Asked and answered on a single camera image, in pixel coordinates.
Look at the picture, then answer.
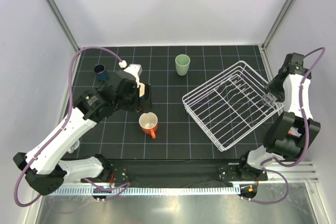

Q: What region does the pale green tumbler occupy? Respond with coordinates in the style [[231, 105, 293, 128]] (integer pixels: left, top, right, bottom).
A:
[[175, 54, 191, 76]]

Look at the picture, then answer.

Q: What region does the clear faceted glass cup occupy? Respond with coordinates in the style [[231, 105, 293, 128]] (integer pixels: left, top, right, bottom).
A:
[[262, 92, 277, 106]]

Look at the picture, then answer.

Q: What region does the aluminium rail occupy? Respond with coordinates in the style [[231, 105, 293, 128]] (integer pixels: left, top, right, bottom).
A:
[[266, 161, 319, 183]]

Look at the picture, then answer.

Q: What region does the blue mug cream inside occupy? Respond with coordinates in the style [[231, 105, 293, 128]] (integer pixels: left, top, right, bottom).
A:
[[139, 83, 148, 113]]

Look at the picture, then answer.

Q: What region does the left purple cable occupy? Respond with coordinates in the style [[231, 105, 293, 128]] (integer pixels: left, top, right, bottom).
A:
[[15, 47, 131, 207]]

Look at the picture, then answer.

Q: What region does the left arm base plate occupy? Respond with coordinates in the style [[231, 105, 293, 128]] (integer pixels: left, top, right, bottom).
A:
[[111, 165, 129, 184]]

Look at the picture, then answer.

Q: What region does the slotted cable duct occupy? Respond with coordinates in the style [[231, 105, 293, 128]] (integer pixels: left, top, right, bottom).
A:
[[49, 184, 240, 197]]

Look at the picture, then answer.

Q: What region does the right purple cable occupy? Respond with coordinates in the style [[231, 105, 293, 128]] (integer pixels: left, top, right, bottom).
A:
[[246, 47, 326, 205]]

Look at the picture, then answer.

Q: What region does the purple cable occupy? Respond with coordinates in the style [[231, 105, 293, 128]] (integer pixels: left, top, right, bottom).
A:
[[246, 47, 326, 205], [15, 47, 131, 207]]

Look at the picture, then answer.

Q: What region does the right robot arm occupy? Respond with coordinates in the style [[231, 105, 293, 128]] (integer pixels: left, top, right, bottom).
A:
[[236, 52, 321, 180]]

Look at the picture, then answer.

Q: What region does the dark blue cup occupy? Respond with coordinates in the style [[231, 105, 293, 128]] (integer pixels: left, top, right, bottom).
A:
[[93, 64, 109, 81]]

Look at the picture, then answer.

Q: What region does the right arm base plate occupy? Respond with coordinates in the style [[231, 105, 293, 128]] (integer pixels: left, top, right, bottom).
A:
[[218, 164, 241, 182]]

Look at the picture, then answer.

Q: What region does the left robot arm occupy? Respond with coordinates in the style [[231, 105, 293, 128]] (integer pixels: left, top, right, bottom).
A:
[[13, 71, 152, 196]]

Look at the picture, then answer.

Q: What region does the white wire dish rack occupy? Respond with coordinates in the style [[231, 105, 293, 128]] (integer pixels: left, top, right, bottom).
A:
[[182, 60, 284, 152]]

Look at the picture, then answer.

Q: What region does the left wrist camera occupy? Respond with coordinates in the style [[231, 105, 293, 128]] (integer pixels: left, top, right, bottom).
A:
[[124, 64, 142, 82]]

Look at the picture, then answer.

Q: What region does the black gridded table mat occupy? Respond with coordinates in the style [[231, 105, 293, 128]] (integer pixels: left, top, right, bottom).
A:
[[65, 45, 277, 159]]

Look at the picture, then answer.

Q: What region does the orange mug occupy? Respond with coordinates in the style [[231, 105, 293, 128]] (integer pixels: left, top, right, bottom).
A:
[[139, 112, 158, 139]]

